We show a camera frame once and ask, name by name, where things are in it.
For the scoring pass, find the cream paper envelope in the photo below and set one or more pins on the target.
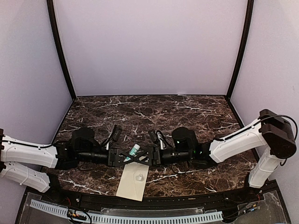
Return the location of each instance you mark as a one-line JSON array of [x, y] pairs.
[[129, 187]]

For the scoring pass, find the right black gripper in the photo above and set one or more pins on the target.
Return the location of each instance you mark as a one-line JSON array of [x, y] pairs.
[[155, 153]]

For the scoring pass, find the black frame post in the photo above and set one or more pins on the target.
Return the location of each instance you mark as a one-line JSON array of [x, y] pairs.
[[59, 48], [241, 50]]

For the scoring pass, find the white slotted cable duct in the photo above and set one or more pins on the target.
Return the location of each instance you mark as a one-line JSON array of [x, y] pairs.
[[97, 218]]

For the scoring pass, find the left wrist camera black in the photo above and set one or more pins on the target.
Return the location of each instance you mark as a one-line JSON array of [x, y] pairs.
[[113, 137]]

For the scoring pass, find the white glue stick cap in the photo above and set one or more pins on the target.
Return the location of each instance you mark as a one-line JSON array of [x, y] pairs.
[[139, 178]]

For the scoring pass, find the right black frame post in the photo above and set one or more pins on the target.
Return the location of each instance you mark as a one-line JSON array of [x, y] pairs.
[[241, 50]]

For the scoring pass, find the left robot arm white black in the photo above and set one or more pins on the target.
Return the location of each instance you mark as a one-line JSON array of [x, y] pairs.
[[62, 155]]

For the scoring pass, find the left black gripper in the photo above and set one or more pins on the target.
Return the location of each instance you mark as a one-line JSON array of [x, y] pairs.
[[114, 157]]

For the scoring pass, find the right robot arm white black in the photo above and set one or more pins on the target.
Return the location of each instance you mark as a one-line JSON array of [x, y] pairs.
[[277, 133]]

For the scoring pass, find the black front table rail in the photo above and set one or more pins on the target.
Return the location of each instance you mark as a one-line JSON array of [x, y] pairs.
[[95, 190]]

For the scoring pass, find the green white glue stick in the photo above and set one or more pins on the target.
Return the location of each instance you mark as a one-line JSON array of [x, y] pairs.
[[133, 152]]

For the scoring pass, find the small circuit board with wires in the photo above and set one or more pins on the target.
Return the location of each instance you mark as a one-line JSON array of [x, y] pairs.
[[74, 216]]

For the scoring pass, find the left black frame post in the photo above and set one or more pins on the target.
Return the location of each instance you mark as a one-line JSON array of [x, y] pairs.
[[59, 48]]

